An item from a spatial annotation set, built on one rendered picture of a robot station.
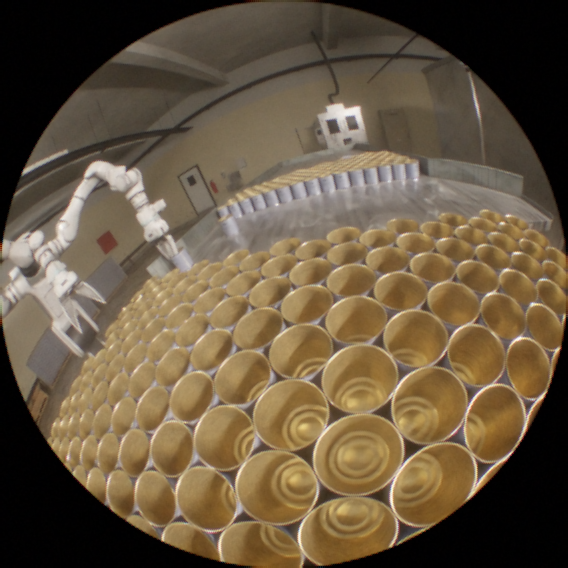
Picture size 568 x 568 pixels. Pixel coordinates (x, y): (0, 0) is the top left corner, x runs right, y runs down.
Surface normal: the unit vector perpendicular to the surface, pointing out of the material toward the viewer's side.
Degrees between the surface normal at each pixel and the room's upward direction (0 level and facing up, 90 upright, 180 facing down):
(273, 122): 90
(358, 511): 2
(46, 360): 91
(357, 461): 2
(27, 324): 90
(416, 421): 2
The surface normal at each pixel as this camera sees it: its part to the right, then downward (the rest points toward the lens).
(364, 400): -0.32, -0.76
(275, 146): -0.16, 0.66
